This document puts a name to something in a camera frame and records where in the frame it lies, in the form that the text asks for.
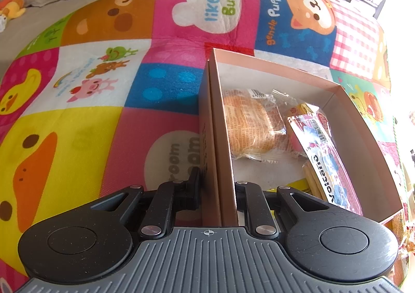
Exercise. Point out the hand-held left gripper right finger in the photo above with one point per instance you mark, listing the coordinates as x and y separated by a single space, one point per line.
246 196

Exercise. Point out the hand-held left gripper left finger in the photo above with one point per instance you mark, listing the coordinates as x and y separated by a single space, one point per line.
193 196

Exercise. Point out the pink cardboard box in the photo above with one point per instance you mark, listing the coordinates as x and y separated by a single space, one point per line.
223 179

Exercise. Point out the yellow snack packet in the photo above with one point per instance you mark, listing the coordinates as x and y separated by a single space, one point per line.
298 187

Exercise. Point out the orange printed bread packet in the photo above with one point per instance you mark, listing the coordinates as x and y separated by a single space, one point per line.
249 124

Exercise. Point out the pink candy packet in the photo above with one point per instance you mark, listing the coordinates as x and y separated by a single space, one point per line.
324 157

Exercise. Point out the red and white candy packet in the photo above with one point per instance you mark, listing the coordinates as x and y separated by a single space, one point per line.
308 108

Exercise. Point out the colourful cartoon play mat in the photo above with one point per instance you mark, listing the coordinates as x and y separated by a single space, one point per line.
81 137

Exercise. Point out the yellow plush toy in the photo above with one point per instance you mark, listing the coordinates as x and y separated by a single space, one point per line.
11 9

